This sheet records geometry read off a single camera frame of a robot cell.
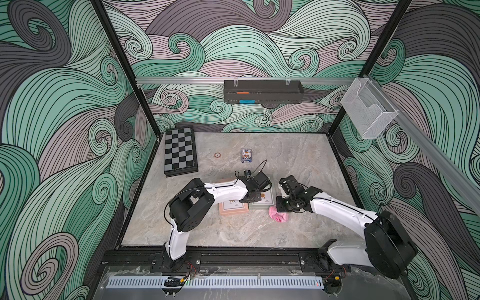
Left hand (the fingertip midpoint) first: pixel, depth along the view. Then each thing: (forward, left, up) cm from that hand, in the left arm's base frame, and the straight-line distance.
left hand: (255, 196), depth 90 cm
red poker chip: (+28, +21, -3) cm, 35 cm away
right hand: (-5, -11, +1) cm, 12 cm away
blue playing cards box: (+26, +4, 0) cm, 26 cm away
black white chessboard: (+27, +43, +1) cm, 50 cm away
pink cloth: (-11, -8, +4) cm, 15 cm away
